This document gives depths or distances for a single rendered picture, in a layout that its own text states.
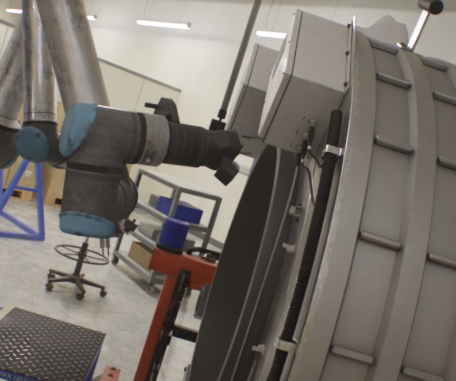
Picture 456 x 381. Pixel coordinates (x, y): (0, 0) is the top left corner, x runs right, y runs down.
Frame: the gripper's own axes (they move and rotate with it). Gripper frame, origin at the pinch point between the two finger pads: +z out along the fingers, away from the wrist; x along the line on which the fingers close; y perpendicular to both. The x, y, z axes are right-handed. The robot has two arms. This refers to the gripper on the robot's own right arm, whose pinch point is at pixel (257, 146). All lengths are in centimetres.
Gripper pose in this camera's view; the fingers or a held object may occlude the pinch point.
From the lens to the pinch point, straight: 114.3
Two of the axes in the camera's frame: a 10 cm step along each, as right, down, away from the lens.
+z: 8.7, 1.0, 4.8
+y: 2.0, 8.2, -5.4
